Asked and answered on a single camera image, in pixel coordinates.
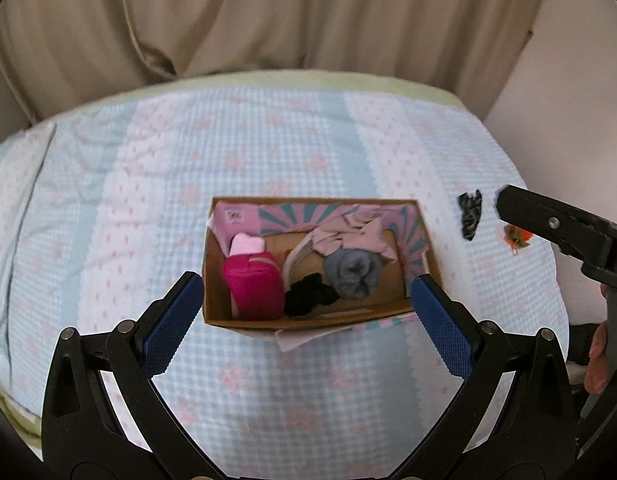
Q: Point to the blue fluffy scrunchie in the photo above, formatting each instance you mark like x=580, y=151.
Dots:
x=353, y=273

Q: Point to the black fabric scrunchie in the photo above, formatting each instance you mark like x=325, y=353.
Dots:
x=307, y=294

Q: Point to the orange fluffy strawberry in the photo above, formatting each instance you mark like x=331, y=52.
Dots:
x=516, y=238

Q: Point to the magenta pouch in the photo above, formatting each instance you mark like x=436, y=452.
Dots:
x=256, y=287

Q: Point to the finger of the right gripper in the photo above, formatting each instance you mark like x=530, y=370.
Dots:
x=578, y=233

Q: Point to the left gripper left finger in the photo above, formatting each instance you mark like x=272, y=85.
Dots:
x=145, y=349

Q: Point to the open cardboard box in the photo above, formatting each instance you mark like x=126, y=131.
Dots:
x=283, y=223

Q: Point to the brown and grey plush clip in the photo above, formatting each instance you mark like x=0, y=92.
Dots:
x=294, y=258

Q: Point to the beige curtain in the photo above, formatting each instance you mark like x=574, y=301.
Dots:
x=59, y=54

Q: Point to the person's right hand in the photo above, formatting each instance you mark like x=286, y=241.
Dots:
x=597, y=373

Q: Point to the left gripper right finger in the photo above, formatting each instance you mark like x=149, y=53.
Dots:
x=470, y=350

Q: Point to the mauve fabric bow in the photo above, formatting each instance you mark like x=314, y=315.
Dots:
x=361, y=229

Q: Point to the black patterned scrunchie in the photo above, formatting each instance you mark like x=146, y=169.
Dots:
x=471, y=213

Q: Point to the pink fluffy scrunchie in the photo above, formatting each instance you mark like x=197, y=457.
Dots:
x=246, y=244

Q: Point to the blue pink checkered blanket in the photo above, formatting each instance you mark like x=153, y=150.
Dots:
x=102, y=209

